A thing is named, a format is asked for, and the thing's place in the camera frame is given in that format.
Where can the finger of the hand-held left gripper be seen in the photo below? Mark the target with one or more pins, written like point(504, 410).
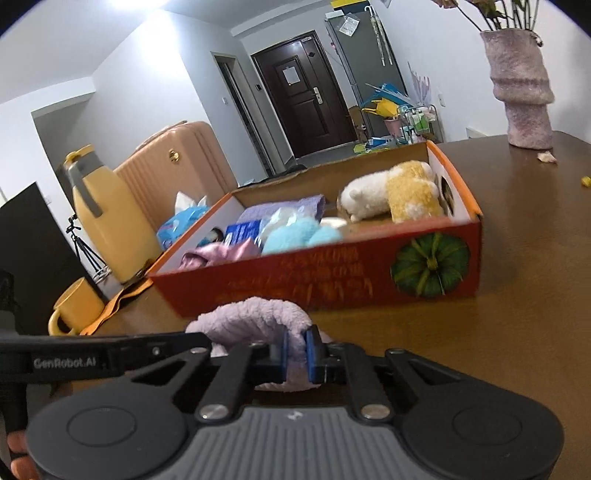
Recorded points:
point(157, 350)

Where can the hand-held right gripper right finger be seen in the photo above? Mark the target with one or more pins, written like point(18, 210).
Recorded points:
point(314, 357)

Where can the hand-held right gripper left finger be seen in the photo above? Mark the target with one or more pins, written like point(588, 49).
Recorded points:
point(280, 357)

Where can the fluffy lilac fabric pouch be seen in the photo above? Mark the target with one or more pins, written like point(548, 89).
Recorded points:
point(249, 318)

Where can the orange pumpkin print cardboard box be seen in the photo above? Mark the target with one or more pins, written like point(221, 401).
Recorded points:
point(323, 277)

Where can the light blue fuzzy socks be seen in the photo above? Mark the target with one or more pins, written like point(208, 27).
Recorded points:
point(291, 237)

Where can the blue tissue packet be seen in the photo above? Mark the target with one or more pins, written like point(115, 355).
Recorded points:
point(242, 233)

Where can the blue soft tissue pack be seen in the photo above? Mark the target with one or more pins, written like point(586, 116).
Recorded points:
point(180, 226)

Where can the person's left hand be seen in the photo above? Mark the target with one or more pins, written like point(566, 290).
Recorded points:
point(17, 454)

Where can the yellow mug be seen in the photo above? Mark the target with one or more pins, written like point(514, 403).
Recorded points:
point(78, 300)

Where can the orange table mat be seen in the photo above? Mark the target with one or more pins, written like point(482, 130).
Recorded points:
point(120, 300)

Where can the black tripod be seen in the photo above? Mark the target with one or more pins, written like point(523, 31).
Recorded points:
point(85, 251)

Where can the black screen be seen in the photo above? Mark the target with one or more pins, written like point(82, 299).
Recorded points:
point(32, 240)

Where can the yellow insulated jug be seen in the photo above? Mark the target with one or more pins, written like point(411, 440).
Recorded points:
point(111, 221)

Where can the white gauzy cloth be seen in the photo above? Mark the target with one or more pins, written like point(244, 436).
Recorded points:
point(288, 214)

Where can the white and yellow plush toy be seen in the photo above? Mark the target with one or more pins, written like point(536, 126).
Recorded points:
point(411, 194)

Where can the peach hard suitcase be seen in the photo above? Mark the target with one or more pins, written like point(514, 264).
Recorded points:
point(184, 161)

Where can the small brown carton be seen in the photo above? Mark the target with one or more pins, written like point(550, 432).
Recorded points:
point(356, 122)

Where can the pink bucket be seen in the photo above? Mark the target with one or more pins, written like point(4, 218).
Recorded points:
point(392, 127)

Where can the dark brown door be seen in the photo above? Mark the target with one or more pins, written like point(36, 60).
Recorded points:
point(300, 106)

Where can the yellow and blue toy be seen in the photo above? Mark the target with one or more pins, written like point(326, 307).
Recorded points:
point(383, 107)

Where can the pale purple decoration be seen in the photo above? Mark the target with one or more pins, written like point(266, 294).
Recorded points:
point(421, 85)

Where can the grey fridge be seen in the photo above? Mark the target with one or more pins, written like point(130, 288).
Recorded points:
point(364, 60)

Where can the fallen pink petal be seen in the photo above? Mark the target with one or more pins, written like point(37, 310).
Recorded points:
point(547, 157)

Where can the folded hanging umbrellas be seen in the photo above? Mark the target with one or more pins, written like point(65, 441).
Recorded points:
point(379, 37)

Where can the paper note on fridge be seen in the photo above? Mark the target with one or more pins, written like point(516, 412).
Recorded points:
point(349, 25)

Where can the yellow and black box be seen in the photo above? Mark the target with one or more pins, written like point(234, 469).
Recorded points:
point(348, 3)

